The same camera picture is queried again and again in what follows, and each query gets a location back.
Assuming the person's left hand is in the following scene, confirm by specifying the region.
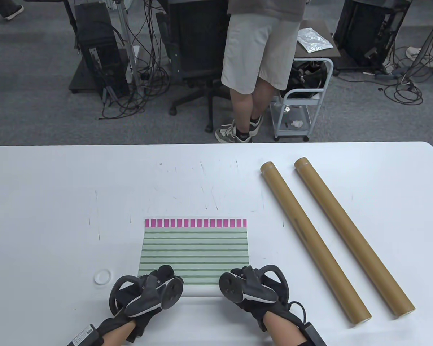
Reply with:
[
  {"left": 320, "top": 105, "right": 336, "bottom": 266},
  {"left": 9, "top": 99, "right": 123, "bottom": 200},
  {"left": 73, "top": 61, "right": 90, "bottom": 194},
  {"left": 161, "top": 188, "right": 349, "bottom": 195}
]
[{"left": 110, "top": 265, "right": 184, "bottom": 343}]

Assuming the person's right hand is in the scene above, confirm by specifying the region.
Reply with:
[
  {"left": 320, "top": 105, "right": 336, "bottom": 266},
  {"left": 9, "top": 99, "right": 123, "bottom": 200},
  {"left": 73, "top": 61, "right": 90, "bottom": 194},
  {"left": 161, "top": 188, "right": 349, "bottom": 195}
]
[{"left": 220, "top": 265, "right": 305, "bottom": 332}]

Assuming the black grey hand controller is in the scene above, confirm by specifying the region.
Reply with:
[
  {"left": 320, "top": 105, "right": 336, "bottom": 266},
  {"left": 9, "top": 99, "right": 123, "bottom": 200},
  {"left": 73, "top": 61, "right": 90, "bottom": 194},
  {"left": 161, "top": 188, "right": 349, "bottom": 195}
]
[
  {"left": 219, "top": 264, "right": 289, "bottom": 304},
  {"left": 109, "top": 275, "right": 184, "bottom": 318}
]

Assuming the green striped mouse pad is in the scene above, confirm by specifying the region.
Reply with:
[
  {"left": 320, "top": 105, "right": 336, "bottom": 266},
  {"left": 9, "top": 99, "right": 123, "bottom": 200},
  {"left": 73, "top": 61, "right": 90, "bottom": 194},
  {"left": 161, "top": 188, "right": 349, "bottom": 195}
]
[{"left": 138, "top": 218, "right": 249, "bottom": 298}]

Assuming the brown cardboard mailing tube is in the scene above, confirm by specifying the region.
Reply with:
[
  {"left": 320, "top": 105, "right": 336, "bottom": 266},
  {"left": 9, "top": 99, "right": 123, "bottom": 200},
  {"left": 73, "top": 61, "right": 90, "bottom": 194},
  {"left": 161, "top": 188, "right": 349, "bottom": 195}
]
[
  {"left": 294, "top": 157, "right": 416, "bottom": 320},
  {"left": 260, "top": 161, "right": 372, "bottom": 327}
]

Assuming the person's left forearm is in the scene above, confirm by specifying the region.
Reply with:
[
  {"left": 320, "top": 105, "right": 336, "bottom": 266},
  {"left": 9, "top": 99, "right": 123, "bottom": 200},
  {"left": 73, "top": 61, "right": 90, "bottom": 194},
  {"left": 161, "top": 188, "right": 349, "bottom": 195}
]
[{"left": 101, "top": 319, "right": 137, "bottom": 346}]

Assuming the person's right forearm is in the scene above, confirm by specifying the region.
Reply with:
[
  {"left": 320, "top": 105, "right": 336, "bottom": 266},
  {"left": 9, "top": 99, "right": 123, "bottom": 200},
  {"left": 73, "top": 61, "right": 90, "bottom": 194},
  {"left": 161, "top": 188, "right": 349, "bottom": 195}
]
[{"left": 265, "top": 312, "right": 309, "bottom": 346}]

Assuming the black right wrist pack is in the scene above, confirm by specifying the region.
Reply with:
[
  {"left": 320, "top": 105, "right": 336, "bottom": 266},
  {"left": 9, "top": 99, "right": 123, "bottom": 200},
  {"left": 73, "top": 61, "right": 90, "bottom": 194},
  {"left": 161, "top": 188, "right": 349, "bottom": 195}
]
[{"left": 303, "top": 323, "right": 327, "bottom": 346}]

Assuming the grey labelled left wrist pack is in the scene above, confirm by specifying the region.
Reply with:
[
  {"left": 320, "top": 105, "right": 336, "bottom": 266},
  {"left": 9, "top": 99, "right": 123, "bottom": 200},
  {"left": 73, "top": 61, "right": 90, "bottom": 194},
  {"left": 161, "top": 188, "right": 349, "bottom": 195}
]
[{"left": 67, "top": 324, "right": 105, "bottom": 346}]

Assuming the white metal utility cart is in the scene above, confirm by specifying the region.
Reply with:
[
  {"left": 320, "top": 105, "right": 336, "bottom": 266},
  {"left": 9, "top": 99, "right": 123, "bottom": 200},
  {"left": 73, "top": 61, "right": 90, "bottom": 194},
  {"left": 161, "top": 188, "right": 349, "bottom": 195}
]
[{"left": 271, "top": 58, "right": 334, "bottom": 142}]

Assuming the black mesh office chair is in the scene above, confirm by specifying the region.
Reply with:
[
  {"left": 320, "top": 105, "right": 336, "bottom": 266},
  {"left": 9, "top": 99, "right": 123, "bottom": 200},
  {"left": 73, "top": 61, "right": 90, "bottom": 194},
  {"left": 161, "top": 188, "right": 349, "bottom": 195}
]
[{"left": 156, "top": 0, "right": 235, "bottom": 133}]

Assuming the black headset gear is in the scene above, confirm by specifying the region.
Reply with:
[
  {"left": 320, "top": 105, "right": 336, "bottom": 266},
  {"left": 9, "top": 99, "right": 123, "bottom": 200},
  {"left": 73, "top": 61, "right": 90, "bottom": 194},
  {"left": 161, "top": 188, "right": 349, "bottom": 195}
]
[{"left": 285, "top": 61, "right": 328, "bottom": 98}]

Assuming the black computer tower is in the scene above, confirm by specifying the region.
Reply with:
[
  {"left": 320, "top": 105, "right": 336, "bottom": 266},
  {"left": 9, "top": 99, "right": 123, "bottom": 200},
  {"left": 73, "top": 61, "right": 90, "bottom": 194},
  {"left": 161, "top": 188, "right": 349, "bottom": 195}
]
[{"left": 69, "top": 3, "right": 131, "bottom": 101}]

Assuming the small brown top side table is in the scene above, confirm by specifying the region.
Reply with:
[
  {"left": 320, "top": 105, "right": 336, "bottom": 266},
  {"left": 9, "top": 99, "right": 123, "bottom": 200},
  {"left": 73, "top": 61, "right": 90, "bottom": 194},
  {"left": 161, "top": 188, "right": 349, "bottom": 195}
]
[{"left": 294, "top": 20, "right": 341, "bottom": 58}]

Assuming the crumpled silver foil bag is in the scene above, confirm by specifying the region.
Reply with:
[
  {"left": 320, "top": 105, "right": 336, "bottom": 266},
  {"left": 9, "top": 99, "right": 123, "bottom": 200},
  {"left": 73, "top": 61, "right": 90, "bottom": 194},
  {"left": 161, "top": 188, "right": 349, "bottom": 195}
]
[{"left": 297, "top": 28, "right": 334, "bottom": 53}]

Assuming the black computer rack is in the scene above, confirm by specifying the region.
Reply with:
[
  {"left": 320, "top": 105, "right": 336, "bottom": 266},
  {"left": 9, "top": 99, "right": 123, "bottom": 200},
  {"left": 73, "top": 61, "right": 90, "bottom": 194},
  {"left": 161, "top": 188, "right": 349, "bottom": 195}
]
[{"left": 334, "top": 0, "right": 412, "bottom": 71}]

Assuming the black right glove cable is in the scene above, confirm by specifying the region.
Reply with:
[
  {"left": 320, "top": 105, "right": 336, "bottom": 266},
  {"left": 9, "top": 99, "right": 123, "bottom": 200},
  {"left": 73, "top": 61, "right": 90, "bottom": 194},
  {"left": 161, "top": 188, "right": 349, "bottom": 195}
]
[{"left": 288, "top": 301, "right": 307, "bottom": 325}]

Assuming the black cable bundle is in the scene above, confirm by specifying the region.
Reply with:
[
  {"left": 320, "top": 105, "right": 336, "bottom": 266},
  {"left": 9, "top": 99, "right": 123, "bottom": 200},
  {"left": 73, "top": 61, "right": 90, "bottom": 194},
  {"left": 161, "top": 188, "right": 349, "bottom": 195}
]
[{"left": 96, "top": 0, "right": 170, "bottom": 120}]

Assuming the black coiled floor cable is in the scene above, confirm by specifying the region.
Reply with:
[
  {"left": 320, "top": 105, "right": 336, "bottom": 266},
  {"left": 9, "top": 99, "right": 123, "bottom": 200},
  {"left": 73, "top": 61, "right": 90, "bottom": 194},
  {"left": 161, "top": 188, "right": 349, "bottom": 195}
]
[{"left": 377, "top": 43, "right": 424, "bottom": 106}]

